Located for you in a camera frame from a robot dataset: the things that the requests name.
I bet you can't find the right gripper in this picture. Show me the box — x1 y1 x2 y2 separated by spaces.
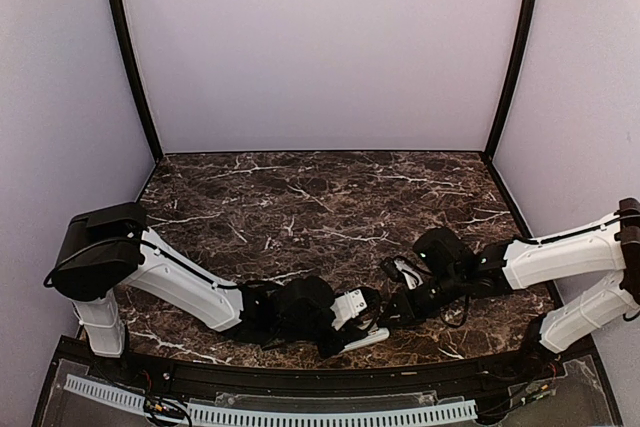
377 268 465 328

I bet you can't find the white remote control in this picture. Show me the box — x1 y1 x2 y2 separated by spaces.
340 328 390 353

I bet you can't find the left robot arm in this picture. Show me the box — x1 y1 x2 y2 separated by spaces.
43 202 389 383

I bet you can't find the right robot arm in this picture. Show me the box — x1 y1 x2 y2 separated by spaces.
379 198 639 381

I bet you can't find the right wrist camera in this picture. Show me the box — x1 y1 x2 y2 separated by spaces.
380 256 424 290

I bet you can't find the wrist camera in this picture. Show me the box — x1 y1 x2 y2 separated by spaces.
380 256 424 290
331 288 368 331

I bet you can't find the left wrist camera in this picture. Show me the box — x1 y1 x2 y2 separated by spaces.
331 288 368 331

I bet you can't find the white slotted cable duct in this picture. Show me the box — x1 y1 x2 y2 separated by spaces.
63 374 478 427

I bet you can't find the black front rail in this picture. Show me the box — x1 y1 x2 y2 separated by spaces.
50 336 566 399

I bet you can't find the right black frame post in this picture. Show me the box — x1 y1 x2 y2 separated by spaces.
483 0 536 164

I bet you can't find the black frame post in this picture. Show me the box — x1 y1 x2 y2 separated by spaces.
108 0 164 163
483 0 536 164

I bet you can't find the left black frame post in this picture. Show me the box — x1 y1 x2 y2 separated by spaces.
108 0 164 163

